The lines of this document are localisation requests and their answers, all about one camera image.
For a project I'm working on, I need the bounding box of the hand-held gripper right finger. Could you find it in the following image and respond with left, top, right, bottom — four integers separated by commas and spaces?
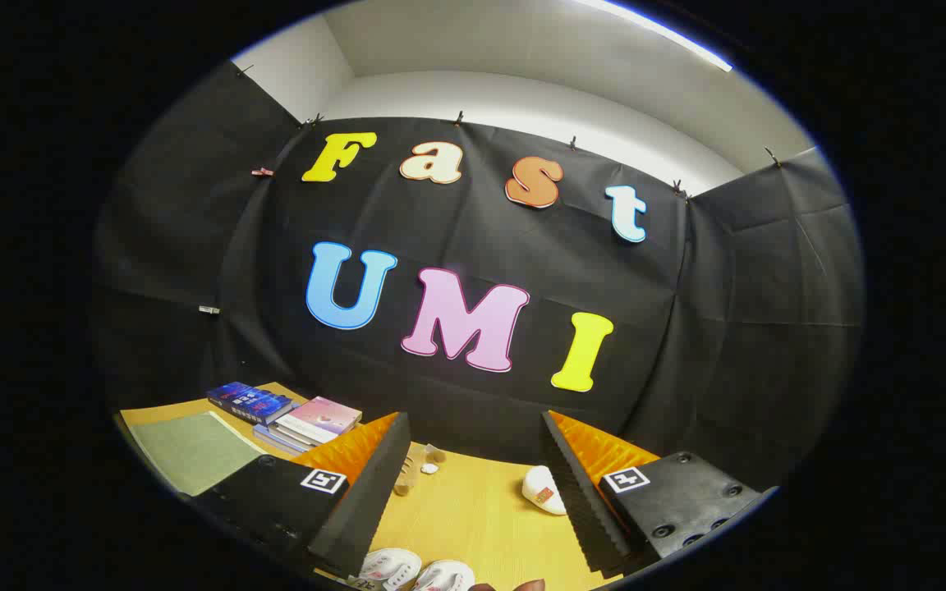
540, 409, 778, 580

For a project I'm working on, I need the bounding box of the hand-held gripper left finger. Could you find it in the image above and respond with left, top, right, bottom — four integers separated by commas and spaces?
194, 410, 412, 580

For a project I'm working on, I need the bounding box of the white canvas shoe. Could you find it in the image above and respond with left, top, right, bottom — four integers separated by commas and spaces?
414, 560, 475, 591
350, 548, 423, 591

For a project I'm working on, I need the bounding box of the pale green storage box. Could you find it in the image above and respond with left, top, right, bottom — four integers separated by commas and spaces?
128, 410, 266, 498

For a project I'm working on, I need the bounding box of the white plush toy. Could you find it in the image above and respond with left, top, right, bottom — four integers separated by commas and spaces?
521, 465, 568, 516

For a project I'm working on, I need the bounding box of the brown plush toy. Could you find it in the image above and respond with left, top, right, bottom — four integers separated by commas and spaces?
395, 443, 447, 496

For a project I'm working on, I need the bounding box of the pink cover book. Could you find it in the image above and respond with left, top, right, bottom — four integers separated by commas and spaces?
276, 396, 363, 444

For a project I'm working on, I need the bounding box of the grey spine book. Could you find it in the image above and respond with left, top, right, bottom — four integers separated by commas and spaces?
268, 423, 318, 451

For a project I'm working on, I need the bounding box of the pale blue book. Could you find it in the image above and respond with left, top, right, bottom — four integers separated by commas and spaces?
253, 423, 310, 456

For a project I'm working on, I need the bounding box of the blue starry book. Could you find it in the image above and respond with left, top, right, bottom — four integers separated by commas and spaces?
206, 382, 295, 426

